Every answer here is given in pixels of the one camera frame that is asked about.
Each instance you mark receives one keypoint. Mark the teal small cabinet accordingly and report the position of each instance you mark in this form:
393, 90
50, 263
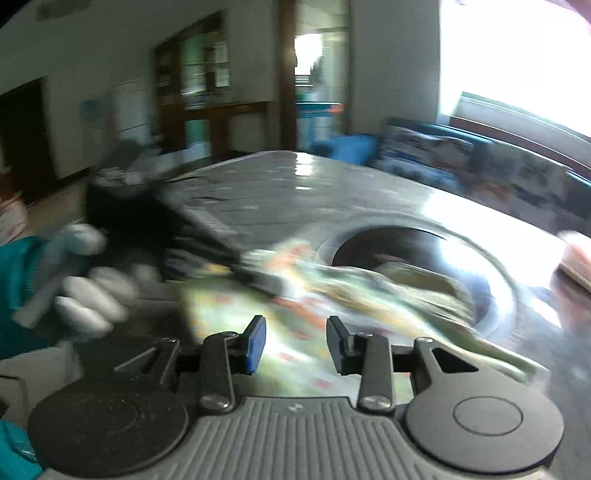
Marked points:
316, 122

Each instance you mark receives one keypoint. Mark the green patterned children's shirt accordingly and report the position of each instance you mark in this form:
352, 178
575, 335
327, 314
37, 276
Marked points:
398, 300

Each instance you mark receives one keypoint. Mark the blue sofa bench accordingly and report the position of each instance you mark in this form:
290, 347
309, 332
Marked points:
361, 149

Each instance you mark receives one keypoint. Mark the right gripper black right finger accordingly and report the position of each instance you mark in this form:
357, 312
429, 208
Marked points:
366, 355

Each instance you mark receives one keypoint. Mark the teal sleeve forearm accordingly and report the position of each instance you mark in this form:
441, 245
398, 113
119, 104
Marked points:
20, 262

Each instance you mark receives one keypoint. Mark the butterfly print cushion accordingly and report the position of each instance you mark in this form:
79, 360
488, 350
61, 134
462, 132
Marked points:
522, 184
441, 162

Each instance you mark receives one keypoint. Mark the white refrigerator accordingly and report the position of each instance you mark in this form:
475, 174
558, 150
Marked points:
131, 116

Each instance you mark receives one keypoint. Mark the window with frame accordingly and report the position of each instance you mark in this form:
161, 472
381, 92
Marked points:
523, 57

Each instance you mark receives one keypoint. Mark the pink white storage bag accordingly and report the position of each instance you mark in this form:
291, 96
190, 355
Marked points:
576, 257

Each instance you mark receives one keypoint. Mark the dark wooden cabinet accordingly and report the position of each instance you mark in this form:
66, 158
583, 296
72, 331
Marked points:
193, 99

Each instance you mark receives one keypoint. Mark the white gloved left hand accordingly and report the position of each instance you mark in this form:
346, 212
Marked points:
89, 301

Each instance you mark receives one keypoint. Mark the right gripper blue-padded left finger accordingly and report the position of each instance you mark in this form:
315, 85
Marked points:
223, 355

